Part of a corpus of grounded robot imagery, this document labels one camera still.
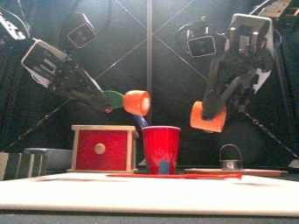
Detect small red object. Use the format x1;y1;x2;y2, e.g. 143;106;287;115
103;89;152;116

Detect orange toy carrot bottom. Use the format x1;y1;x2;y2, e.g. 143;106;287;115
189;101;228;134

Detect tan plate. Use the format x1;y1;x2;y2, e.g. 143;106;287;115
183;168;288;178

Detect wooden box with red panel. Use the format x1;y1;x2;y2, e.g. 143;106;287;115
67;124;140;174

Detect pale grey bowl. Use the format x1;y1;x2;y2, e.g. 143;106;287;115
23;147;75;172

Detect red plastic cup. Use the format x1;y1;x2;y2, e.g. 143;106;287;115
140;125;183;175

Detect dark striped wooden block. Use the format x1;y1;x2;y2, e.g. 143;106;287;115
0;151;48;181

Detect red toy knife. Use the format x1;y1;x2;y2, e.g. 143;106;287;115
105;172;243;180

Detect white cutting board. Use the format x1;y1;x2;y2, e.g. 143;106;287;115
0;172;299;217

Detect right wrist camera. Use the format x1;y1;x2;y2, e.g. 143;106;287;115
176;20;219;58

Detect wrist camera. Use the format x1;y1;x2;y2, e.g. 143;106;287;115
176;20;219;58
65;11;99;49

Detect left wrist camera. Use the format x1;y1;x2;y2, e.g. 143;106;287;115
65;11;99;49

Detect thin diagonal brace wire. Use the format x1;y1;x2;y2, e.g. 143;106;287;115
0;0;196;152
115;0;299;158

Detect blue handle utensil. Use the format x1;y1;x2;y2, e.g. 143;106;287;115
133;114;151;130

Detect small metal cup with handle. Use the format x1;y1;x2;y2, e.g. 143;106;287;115
219;143;244;171

